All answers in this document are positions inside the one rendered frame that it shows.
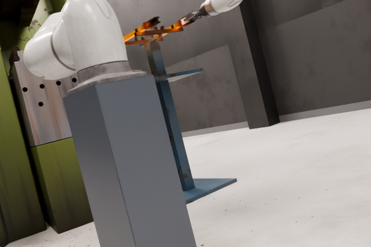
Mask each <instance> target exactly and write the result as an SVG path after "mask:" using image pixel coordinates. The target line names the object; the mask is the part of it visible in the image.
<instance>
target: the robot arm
mask: <svg viewBox="0 0 371 247"><path fill-rule="evenodd" d="M242 1H243V0H206V1H205V2H204V3H203V4H202V5H201V7H200V8H199V9H198V10H196V11H191V12H190V13H189V14H187V15H186V16H185V18H183V19H181V23H182V25H184V24H186V23H188V22H190V20H192V19H193V20H194V21H195V20H198V19H200V18H202V17H210V16H212V15H217V14H219V13H222V12H226V11H228V10H231V9H233V8H235V7H236V6H238V5H239V4H240V3H241V2H242ZM23 60H24V64H25V66H26V68H27V69H28V70H29V71H30V72H31V73H32V74H34V75H36V76H38V77H40V78H41V79H46V80H57V79H62V78H65V77H68V76H71V75H73V74H75V73H77V78H78V86H76V87H75V88H73V89H71V90H69V91H68V92H67V95H68V96H69V95H71V94H74V93H76V92H78V91H81V90H84V89H86V88H89V87H91V86H93V85H96V84H103V83H109V82H115V81H119V80H125V79H132V78H137V77H144V76H147V72H143V71H142V70H132V69H131V68H130V65H129V63H128V57H127V53H126V47H125V42H124V38H123V33H122V31H121V27H120V24H119V21H118V18H117V16H116V14H115V12H114V11H113V9H112V7H111V6H110V4H109V3H108V2H107V0H67V1H66V3H65V5H64V7H63V9H62V10H61V12H60V13H54V14H52V15H50V16H49V17H48V18H47V20H46V21H45V23H44V24H43V25H42V26H41V28H40V29H39V30H38V31H37V32H36V34H35V35H34V37H33V38H32V39H30V40H29V41H28V42H27V44H26V46H25V49H24V54H23Z"/></svg>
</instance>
